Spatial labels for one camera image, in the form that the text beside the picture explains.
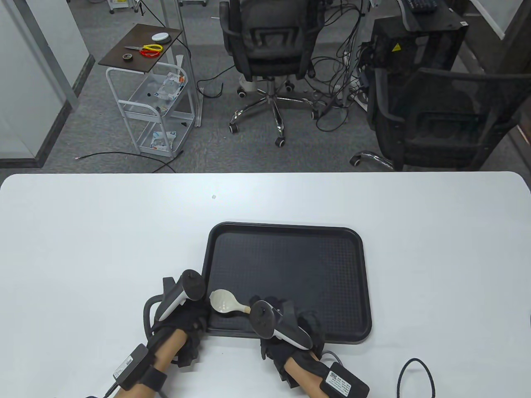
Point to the person's right hand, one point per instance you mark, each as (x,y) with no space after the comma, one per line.
(274,352)

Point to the person's left hand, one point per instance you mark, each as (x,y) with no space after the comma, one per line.
(195,315)

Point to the black plastic tray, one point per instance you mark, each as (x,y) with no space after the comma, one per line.
(290,265)

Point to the person's right forearm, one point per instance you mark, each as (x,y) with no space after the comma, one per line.
(307,379)

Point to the person's left forearm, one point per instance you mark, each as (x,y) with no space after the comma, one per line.
(166,352)

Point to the clear plastic packet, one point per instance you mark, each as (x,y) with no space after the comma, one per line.
(161,141)
(170,87)

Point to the white metal desk leg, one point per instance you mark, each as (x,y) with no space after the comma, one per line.
(191,83)

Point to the white cart with brown top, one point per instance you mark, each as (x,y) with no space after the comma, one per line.
(143,64)

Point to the white round disc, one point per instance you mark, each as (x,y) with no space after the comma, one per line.
(161,36)

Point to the black mesh office chair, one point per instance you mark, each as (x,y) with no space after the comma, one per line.
(439,124)

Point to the black padded office chair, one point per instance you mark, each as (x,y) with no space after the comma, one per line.
(269,41)

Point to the black computer tower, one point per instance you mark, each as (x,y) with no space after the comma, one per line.
(415,45)

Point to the black keyboard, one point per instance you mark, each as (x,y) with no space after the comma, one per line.
(421,4)

